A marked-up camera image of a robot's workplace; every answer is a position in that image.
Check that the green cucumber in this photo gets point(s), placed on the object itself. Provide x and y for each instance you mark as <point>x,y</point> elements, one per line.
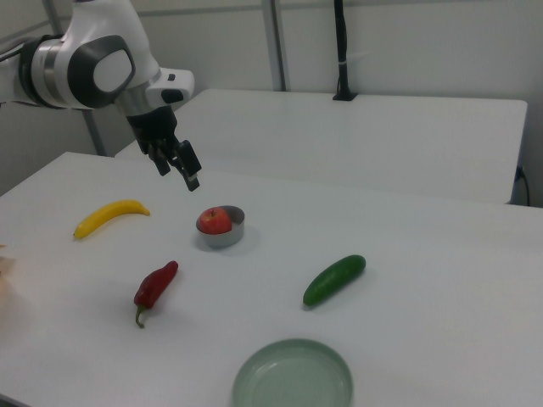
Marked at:
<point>333,280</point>

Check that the yellow banana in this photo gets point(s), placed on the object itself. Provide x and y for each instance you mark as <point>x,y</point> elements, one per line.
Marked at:
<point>106,214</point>

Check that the pale green plate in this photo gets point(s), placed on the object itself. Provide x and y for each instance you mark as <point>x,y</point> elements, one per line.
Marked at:
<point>292,377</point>

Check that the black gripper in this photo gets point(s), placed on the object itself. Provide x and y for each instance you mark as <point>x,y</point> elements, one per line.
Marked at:
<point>155,129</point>

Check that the black clamped pole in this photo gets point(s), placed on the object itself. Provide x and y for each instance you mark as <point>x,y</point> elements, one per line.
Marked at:
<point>341,51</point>

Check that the red chili pepper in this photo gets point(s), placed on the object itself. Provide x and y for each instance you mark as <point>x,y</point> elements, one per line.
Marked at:
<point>155,284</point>

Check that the small grey bowl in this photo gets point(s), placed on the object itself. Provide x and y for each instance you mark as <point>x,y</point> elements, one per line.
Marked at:
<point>225,241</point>

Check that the vertical aluminium wall post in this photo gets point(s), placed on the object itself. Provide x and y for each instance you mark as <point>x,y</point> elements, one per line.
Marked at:
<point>275,42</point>

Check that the red apple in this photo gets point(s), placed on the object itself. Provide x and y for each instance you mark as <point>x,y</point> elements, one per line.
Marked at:
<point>214,222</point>

